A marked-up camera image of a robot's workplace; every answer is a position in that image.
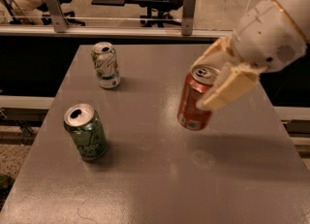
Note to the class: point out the red coke can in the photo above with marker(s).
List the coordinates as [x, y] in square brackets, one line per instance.
[197, 82]

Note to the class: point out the white green 7up can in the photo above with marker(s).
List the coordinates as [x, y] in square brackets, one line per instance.
[104, 59]

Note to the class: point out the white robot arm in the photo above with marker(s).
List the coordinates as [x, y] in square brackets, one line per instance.
[299, 12]

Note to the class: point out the green soda can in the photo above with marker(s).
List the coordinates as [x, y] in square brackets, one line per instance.
[83, 124]

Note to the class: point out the metal glass railing frame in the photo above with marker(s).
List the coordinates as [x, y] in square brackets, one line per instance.
[113, 24]

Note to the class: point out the black office chair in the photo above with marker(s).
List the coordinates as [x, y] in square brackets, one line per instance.
[159, 12]

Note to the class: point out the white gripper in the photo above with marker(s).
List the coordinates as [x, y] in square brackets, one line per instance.
[266, 42]

